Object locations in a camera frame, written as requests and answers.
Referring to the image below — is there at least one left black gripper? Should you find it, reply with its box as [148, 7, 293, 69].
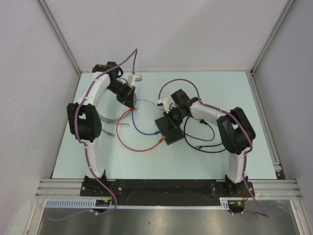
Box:
[107, 80, 135, 110]

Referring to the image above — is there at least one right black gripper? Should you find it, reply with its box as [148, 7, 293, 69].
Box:
[163, 106, 187, 130]

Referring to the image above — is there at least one black network switch box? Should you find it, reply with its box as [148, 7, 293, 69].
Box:
[155, 117, 184, 145]

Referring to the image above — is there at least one red ethernet cable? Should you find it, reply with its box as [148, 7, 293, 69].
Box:
[116, 107, 167, 152]

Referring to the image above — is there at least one blue ethernet cable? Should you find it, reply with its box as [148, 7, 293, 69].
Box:
[131, 109, 161, 136]

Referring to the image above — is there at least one grey ethernet cable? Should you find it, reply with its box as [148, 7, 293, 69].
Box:
[97, 112, 130, 137]

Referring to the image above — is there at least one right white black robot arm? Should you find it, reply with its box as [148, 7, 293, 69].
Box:
[157, 89, 256, 196]

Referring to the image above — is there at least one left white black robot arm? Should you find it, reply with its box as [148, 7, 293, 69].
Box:
[67, 62, 142, 179]

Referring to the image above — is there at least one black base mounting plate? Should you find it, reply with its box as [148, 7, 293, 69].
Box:
[80, 177, 255, 207]

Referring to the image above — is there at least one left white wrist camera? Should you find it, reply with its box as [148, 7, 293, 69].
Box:
[127, 73, 142, 87]

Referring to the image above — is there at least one thin black adapter cable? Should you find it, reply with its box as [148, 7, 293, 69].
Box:
[133, 98, 216, 141]

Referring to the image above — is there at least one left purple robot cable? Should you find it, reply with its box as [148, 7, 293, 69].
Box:
[46, 48, 138, 221]

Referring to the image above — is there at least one white slotted cable duct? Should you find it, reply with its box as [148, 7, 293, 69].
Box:
[45, 197, 247, 211]

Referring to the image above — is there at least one aluminium rail frame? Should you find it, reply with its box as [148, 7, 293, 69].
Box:
[35, 70, 300, 201]

